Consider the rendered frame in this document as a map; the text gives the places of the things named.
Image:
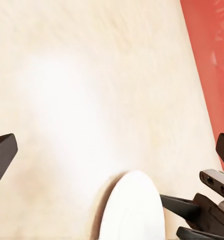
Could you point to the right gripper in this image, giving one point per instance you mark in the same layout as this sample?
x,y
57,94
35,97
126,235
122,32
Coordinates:
x,y
205,218

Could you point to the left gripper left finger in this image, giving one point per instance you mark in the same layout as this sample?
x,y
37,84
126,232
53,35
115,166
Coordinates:
x,y
8,150

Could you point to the countertop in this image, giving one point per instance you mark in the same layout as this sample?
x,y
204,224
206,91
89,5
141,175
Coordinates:
x,y
65,95
153,43

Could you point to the saucer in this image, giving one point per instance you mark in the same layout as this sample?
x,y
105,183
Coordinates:
x,y
134,210

